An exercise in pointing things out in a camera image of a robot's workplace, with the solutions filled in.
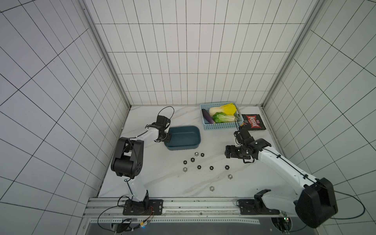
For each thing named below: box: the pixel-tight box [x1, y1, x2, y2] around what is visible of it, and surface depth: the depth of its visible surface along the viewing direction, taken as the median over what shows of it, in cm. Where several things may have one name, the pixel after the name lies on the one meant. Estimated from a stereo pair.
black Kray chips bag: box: [241, 114, 267, 131], surface depth 110 cm
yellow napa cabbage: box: [209, 102, 237, 117], surface depth 108 cm
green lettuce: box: [212, 112, 237, 124], surface depth 104 cm
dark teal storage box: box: [164, 125, 202, 151], surface depth 101 cm
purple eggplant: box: [201, 108, 216, 124], surface depth 111 cm
